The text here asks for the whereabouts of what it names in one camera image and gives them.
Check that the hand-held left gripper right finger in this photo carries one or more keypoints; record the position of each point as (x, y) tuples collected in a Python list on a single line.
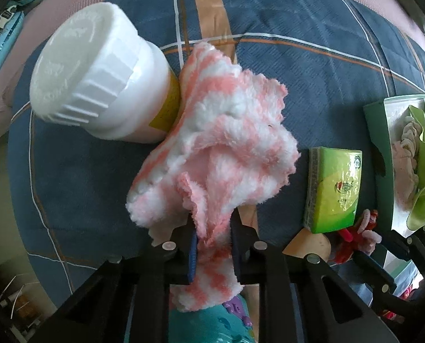
[(236, 253)]

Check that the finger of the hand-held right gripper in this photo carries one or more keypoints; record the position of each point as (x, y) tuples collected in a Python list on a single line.
[(402, 244), (373, 266)]

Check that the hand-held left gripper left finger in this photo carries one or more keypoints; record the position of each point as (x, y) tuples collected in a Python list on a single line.
[(192, 257)]

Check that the pink white fluffy cloth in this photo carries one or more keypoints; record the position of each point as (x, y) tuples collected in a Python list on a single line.
[(234, 143)]

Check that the white box with green rim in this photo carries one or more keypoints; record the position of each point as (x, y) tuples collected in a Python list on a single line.
[(377, 125)]

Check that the red pink pipe cleaner toy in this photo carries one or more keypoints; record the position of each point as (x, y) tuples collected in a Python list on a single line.
[(355, 235)]

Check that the red patterned cloth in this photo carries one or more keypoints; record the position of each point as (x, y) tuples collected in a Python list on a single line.
[(391, 315)]

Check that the teal purple toy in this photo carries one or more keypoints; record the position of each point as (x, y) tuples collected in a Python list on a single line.
[(212, 325)]

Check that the pink knitted cloth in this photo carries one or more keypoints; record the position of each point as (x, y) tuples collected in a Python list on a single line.
[(403, 157)]

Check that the blue plaid tablecloth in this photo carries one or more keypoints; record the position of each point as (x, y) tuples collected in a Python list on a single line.
[(305, 60)]

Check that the white plastic bottle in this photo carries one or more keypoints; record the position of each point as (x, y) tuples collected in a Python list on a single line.
[(91, 60)]

